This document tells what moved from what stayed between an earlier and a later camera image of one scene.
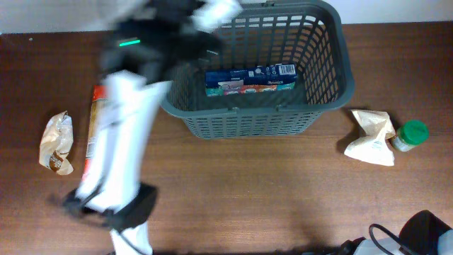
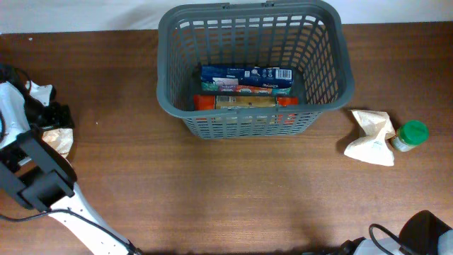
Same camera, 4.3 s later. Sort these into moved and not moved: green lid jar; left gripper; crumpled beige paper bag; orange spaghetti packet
Moved: left gripper; orange spaghetti packet
Not moved: crumpled beige paper bag; green lid jar
